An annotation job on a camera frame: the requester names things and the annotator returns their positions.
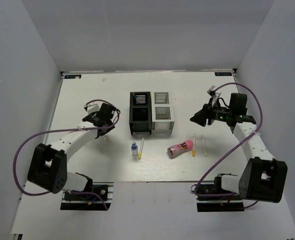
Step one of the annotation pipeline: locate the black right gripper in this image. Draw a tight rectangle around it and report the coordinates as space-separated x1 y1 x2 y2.
190 97 233 127

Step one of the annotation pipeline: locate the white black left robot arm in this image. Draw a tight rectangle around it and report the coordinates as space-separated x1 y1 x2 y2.
27 102 121 200

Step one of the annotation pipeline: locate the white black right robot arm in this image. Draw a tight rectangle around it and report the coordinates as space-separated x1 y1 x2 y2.
190 93 288 203

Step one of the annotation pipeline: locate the orange capped white marker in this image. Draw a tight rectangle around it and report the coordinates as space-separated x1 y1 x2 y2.
192 134 196 157

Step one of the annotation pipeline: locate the pale yellow capped white marker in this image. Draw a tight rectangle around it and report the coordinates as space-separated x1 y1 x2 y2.
201 135 208 157

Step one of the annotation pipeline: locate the small blue capped bottle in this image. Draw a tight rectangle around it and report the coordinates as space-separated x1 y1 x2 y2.
131 142 139 159

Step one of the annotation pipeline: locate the pink capped glue bottle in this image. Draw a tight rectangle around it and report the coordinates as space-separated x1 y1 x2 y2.
167 140 194 159

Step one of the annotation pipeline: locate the white slotted pen holder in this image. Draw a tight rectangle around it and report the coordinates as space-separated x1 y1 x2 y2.
151 91 175 135

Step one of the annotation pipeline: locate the yellow tipped white marker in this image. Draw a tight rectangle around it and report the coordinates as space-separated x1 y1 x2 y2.
138 136 145 160

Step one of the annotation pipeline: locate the black slotted pen holder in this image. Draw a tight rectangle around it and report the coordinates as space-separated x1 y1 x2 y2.
129 91 152 135

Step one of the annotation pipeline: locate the blue corner label sticker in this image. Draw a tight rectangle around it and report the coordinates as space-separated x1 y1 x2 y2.
214 72 233 77

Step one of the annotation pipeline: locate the left blue corner label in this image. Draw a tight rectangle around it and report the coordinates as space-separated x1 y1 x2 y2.
64 74 82 79

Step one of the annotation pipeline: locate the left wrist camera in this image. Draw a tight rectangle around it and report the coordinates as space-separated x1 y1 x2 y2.
84 101 100 115

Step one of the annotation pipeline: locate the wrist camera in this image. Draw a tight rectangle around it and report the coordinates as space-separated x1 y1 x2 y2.
84 101 100 115
207 85 220 98

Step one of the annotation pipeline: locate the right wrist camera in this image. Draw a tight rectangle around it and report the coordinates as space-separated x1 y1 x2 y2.
207 85 220 98

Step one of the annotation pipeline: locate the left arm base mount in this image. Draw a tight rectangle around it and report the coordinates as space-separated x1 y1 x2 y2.
60 182 114 211

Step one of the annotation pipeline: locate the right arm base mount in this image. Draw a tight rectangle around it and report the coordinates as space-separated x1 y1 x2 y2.
196 173 244 213

